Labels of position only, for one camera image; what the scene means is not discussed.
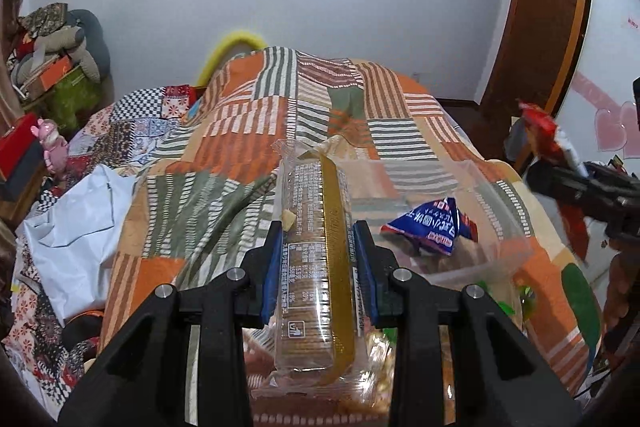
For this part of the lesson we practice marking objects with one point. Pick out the pink doll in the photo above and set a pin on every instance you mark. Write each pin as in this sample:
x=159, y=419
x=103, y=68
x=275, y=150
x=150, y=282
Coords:
x=50, y=147

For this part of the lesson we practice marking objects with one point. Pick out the person's right forearm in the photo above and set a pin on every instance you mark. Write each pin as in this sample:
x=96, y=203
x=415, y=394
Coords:
x=622, y=302

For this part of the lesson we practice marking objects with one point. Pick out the striped patchwork blanket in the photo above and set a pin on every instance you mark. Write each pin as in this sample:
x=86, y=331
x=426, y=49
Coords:
x=240, y=157

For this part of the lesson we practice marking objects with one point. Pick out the orange cardboard box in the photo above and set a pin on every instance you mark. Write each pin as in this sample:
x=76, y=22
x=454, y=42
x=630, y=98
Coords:
x=52, y=74

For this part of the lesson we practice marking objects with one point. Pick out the blue snack packet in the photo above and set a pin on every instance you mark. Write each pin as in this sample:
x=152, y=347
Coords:
x=430, y=227

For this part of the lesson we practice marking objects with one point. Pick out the yellow curved tube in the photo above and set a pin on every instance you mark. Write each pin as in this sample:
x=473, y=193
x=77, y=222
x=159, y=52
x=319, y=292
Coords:
x=227, y=44

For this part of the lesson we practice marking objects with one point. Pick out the pile of clothes and boxes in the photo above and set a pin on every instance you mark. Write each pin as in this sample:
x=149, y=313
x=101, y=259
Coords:
x=85, y=39

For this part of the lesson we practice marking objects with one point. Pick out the yellow snack packet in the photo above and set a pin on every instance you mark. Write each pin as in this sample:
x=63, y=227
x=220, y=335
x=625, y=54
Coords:
x=380, y=357

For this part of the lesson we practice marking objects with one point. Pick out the green bag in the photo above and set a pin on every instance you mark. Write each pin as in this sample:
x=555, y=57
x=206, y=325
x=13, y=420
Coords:
x=75, y=99

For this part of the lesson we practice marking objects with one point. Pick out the red snack packet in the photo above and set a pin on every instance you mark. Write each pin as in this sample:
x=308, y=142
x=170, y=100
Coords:
x=542, y=122

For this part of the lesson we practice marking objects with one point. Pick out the white plastic bag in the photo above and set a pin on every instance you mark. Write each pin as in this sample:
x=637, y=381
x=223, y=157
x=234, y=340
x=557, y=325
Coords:
x=75, y=232

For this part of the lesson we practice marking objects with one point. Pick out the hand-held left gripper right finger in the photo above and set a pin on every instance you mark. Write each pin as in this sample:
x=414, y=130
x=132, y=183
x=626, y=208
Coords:
x=364, y=279

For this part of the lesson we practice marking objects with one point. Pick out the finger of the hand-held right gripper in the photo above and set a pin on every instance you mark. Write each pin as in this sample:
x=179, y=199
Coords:
x=552, y=184

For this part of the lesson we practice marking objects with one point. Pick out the clear-wrapped brown biscuit packet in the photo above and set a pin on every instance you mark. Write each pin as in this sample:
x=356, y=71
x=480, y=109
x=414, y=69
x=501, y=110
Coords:
x=307, y=257

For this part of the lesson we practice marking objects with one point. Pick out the red box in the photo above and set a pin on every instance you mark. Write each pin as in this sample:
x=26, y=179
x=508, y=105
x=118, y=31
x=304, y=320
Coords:
x=17, y=144

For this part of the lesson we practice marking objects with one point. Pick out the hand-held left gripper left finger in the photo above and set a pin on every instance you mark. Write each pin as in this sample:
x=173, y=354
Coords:
x=272, y=269

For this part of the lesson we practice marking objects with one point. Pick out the green snack packet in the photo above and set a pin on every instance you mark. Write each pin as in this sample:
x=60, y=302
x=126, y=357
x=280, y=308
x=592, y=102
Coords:
x=505, y=302

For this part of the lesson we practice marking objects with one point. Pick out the brown wooden door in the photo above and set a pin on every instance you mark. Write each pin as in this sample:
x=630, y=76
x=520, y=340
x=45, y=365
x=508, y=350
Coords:
x=542, y=7

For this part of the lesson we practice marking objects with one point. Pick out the clear plastic container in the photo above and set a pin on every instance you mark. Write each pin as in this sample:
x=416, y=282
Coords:
x=500, y=252

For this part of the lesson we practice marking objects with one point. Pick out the checkered patchwork quilt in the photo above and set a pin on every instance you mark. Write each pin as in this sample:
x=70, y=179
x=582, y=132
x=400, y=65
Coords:
x=135, y=117

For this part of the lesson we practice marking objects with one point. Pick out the pink heart wall sticker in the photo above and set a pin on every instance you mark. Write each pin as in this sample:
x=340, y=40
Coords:
x=615, y=127

